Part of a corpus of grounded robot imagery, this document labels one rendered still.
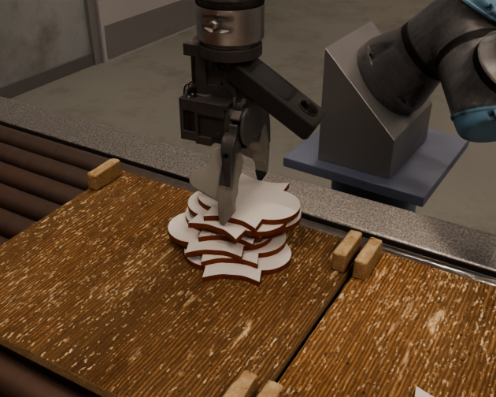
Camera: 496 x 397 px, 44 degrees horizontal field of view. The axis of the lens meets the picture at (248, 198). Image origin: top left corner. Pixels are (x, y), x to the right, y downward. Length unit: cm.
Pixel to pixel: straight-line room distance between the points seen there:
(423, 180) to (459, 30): 26
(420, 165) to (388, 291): 46
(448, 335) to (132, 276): 37
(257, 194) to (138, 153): 34
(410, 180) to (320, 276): 40
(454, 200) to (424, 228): 192
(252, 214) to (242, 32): 22
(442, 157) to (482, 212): 158
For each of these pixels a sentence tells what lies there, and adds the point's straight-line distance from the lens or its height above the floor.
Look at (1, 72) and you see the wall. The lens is 390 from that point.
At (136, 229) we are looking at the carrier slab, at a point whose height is 94.
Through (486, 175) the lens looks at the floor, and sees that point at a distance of 307.
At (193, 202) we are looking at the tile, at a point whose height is 99.
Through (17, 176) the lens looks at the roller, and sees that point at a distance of 106.
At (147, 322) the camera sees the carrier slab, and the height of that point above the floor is 94.
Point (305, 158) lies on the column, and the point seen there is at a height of 87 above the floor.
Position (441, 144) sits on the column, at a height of 87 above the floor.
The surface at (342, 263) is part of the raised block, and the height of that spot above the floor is 95.
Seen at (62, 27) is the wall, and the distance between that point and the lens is 415.
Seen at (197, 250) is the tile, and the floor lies 96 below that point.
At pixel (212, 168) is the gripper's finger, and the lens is 73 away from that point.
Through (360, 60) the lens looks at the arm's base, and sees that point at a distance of 111.
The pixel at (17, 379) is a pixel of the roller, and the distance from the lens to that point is 70.
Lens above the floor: 141
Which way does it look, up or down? 32 degrees down
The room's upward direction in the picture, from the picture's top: straight up
